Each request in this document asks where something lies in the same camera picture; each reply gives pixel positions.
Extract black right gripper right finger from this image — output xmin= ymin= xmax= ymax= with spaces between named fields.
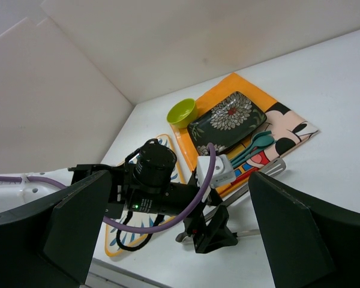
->
xmin=248 ymin=172 xmax=360 ymax=287

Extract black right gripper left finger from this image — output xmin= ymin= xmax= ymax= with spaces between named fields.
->
xmin=0 ymin=171 xmax=112 ymax=287

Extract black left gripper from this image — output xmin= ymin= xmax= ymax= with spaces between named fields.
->
xmin=127 ymin=172 xmax=238 ymax=254

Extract silver metal tongs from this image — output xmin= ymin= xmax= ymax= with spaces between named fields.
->
xmin=175 ymin=158 xmax=287 ymax=244

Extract teal plastic spoon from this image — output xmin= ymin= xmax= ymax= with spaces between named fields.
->
xmin=231 ymin=133 xmax=275 ymax=169

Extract orange cartoon placemat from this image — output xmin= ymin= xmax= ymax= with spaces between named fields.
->
xmin=172 ymin=73 xmax=319 ymax=197

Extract teal plastic fork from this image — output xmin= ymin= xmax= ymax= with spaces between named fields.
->
xmin=229 ymin=130 xmax=274 ymax=166

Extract black floral square plate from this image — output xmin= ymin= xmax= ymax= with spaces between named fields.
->
xmin=187 ymin=91 xmax=267 ymax=156

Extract green small bowl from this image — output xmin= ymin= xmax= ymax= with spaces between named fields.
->
xmin=166 ymin=98 xmax=198 ymax=129

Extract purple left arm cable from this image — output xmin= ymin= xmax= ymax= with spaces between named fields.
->
xmin=0 ymin=142 xmax=217 ymax=235

